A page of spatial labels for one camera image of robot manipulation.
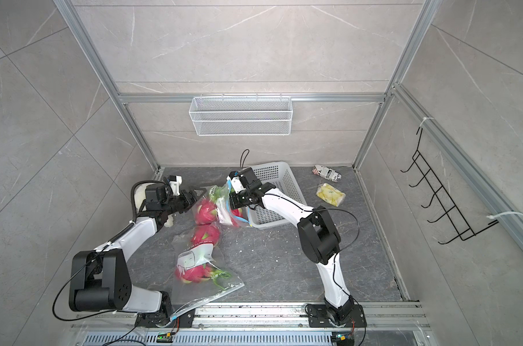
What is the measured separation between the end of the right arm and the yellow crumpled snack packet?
0.44 metres

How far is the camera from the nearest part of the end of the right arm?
0.70 meters

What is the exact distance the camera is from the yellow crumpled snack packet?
1.06 meters

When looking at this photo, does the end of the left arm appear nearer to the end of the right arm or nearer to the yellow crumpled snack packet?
the end of the right arm
